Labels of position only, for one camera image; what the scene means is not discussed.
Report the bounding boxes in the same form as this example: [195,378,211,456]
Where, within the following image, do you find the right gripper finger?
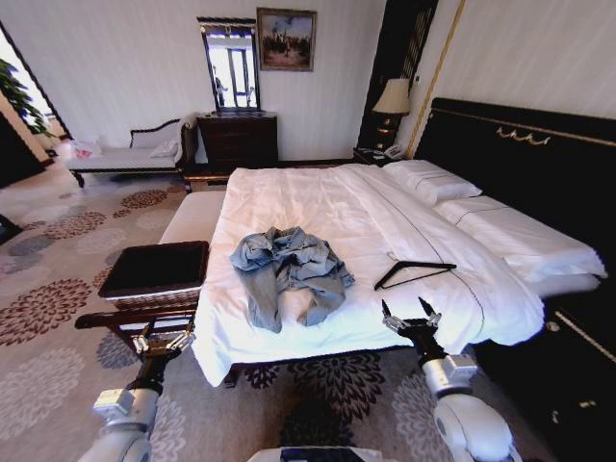
[417,295,456,330]
[380,298,406,334]

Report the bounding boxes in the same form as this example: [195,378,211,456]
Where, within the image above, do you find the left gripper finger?
[131,321,155,356]
[165,317,197,352]

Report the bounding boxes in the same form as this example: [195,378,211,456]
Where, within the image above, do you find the black clothes hanger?
[373,252,458,292]

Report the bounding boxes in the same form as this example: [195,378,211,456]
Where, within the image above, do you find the white bed mattress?
[432,194,609,297]

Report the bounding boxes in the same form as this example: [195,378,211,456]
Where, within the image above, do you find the dark wooden luggage rack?
[74,306,199,358]

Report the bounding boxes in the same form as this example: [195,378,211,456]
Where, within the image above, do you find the wicker basket with black rim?
[97,240,211,312]

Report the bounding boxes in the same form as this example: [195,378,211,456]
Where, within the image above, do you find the blue-grey crumpled shirt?
[229,225,356,335]

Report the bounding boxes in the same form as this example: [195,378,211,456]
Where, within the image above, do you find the white duvet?
[191,163,546,389]

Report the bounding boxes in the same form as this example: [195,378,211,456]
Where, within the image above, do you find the white upholstered bench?
[157,190,227,246]

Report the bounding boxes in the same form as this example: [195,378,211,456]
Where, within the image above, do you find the dark bedside cabinet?
[474,287,616,462]

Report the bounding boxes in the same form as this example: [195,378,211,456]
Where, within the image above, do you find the white pillow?
[382,159,484,206]

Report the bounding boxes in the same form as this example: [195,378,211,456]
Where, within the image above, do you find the dark wooden nightstand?
[352,145,410,168]

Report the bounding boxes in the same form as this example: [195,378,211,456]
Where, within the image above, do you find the black headboard with gold trim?
[414,97,616,273]

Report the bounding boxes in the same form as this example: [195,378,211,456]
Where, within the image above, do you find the white chaise longue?
[64,115,200,189]

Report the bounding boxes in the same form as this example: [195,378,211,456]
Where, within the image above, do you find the white cushion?
[147,138,181,161]

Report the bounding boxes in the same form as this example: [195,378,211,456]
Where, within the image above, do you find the pink and white bag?
[70,136,104,161]

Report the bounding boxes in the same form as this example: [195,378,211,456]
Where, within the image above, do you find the dark wooden dresser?
[196,111,280,170]

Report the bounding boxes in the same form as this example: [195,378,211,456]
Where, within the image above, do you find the table lamp with cream shade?
[371,77,412,140]

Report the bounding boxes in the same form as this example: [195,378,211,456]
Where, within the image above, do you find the dark wooden cabinet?
[0,113,47,190]

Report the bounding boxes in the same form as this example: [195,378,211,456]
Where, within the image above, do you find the green potted plant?
[0,57,55,140]

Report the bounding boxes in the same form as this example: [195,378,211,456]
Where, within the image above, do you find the dark framed mirror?
[195,16,264,115]

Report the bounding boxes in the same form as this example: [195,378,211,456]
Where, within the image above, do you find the framed painting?
[255,7,319,73]

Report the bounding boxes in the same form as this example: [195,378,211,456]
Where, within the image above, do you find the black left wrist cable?
[124,368,148,392]

